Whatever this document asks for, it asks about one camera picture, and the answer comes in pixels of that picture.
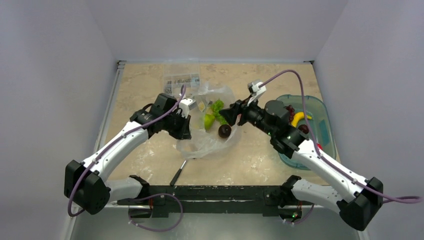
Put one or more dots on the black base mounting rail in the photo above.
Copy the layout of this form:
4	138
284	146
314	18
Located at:
267	200

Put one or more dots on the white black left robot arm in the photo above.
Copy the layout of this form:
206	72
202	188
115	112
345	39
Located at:
87	184

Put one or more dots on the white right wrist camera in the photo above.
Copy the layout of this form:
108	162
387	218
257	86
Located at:
256	89

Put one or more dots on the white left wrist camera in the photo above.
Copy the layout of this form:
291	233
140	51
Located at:
186	105

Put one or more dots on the green fake grapes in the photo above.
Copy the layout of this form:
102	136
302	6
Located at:
216	107

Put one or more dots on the dark purple fake grapes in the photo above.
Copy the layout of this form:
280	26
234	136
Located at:
291	111

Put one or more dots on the yellow fake banana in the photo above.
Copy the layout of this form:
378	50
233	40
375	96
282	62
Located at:
298	117

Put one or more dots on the dark fake plum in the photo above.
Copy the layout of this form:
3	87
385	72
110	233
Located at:
224	131

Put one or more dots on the clear printed plastic bag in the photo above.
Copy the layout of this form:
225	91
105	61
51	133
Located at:
208	143

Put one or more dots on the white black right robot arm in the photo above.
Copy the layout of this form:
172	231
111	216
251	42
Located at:
353	197

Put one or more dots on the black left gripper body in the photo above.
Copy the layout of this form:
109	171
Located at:
176	124

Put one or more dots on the green fake pear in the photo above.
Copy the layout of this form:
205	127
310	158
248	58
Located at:
208	121

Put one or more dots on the teal translucent plastic tub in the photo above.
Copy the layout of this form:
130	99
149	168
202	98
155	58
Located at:
319	124

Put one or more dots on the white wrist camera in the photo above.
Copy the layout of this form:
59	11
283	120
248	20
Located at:
186	105
256	89

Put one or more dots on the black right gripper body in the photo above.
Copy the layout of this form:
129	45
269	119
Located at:
241	113

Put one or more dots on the black handled claw hammer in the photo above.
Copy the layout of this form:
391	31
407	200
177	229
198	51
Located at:
177	174

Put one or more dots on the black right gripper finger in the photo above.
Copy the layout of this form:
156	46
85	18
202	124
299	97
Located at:
241	108
230	114

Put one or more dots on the clear plastic screw organizer box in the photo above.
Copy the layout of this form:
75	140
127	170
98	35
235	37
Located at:
181	72

